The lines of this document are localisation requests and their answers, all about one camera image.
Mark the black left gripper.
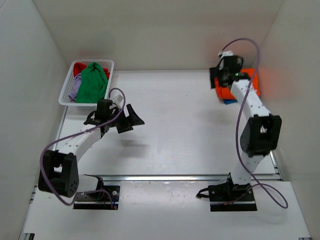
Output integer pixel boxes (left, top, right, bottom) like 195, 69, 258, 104
108, 102, 145, 133

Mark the orange t shirt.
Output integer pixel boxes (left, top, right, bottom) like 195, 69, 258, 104
212, 68, 261, 100

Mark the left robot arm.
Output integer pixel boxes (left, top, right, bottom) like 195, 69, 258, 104
38, 99, 145, 199

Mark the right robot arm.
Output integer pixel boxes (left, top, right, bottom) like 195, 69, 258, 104
211, 51, 282, 200

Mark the folded blue t shirt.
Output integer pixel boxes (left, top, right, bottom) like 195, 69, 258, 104
221, 99, 238, 105

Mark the green t shirt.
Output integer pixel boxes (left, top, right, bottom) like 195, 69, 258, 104
75, 62, 109, 104

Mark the lilac t shirt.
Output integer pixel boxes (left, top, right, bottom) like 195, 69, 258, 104
68, 73, 82, 102

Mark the red t shirt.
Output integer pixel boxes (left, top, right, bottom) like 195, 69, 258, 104
73, 62, 110, 80

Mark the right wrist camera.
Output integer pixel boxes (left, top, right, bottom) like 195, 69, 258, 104
218, 50, 234, 60

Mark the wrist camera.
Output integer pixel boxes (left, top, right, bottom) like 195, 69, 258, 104
218, 50, 234, 60
112, 94, 124, 106

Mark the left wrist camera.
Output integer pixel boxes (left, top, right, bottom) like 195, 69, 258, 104
112, 94, 124, 106

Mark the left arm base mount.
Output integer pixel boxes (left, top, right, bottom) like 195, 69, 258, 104
73, 175, 121, 211

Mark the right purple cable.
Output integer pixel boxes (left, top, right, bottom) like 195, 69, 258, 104
209, 37, 289, 210

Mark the purple cable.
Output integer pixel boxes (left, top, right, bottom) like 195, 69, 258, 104
209, 37, 289, 210
39, 87, 126, 210

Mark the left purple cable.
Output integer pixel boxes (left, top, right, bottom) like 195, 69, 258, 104
39, 87, 126, 210

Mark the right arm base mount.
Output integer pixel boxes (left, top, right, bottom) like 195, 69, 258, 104
196, 180, 258, 212

